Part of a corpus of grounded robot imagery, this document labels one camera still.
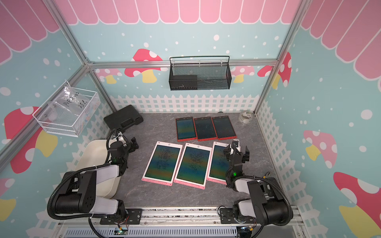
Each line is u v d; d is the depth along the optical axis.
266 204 0.43
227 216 0.74
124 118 1.09
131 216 0.74
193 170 0.90
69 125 0.61
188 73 0.99
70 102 0.72
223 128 1.12
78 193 0.44
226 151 0.82
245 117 1.15
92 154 0.96
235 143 0.75
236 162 0.62
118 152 0.70
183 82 0.87
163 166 0.92
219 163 0.92
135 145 0.85
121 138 0.82
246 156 0.76
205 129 1.09
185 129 1.09
